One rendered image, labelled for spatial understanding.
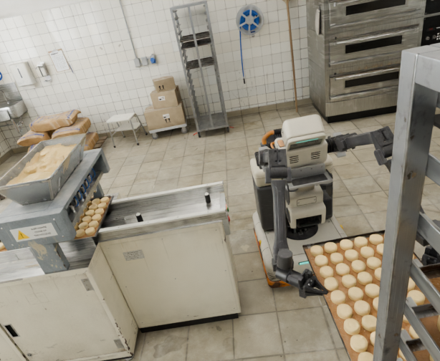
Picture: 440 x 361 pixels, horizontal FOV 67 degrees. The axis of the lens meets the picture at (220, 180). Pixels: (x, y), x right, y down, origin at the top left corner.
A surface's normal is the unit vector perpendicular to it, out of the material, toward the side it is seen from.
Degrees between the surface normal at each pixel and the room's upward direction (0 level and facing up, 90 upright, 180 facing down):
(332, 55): 90
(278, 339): 0
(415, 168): 90
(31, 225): 90
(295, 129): 43
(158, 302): 90
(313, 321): 0
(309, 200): 98
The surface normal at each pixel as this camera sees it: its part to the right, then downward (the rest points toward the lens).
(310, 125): -0.07, -0.29
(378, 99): 0.00, 0.50
